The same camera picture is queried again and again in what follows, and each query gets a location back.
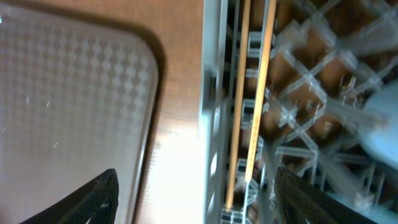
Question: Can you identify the wooden chopstick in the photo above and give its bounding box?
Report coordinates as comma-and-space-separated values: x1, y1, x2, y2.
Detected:
245, 0, 277, 183
225, 0, 251, 211

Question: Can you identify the brown serving tray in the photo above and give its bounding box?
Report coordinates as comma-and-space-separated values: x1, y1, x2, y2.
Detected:
1, 2, 159, 223

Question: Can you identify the grey dishwasher rack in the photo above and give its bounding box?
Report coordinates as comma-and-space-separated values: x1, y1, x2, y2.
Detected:
200, 0, 397, 223

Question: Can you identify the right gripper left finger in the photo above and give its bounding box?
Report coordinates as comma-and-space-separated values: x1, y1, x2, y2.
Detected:
21, 169, 119, 224

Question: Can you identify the light blue rice bowl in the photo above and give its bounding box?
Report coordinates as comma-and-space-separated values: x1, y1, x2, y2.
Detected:
358, 81, 397, 170

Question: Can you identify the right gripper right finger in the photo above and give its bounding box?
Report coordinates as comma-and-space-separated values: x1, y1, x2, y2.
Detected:
274, 167, 373, 224

